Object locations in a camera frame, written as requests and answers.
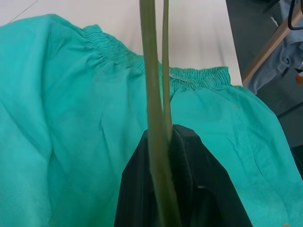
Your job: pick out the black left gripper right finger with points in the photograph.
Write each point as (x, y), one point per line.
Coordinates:
(203, 179)

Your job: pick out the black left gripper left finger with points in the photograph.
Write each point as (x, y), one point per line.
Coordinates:
(135, 189)

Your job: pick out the teal green shorts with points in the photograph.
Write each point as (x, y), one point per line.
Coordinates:
(71, 118)

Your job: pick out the small orange object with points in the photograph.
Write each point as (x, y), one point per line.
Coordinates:
(300, 77)

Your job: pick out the blue fabric garment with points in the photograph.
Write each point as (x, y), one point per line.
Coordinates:
(284, 61)

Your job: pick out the black curved hook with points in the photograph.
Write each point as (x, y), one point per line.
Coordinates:
(290, 22)

